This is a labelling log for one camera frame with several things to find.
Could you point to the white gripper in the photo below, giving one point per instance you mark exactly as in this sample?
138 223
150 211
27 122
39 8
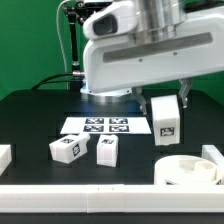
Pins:
128 47

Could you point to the white round stool seat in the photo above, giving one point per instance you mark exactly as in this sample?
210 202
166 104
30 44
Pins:
186 170

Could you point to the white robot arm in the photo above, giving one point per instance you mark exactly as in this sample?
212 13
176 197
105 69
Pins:
135 43

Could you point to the white marker sheet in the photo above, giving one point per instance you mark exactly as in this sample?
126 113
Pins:
106 125

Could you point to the white right barrier block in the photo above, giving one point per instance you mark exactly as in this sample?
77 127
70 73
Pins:
211 153

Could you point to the white barrier block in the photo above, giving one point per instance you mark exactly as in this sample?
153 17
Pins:
211 153
5 157

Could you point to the white front barrier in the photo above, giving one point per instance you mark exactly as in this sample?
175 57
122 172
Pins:
110 198

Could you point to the white left barrier block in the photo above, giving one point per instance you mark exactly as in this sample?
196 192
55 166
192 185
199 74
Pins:
5 157

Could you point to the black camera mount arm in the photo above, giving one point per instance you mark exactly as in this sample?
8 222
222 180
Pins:
76 14

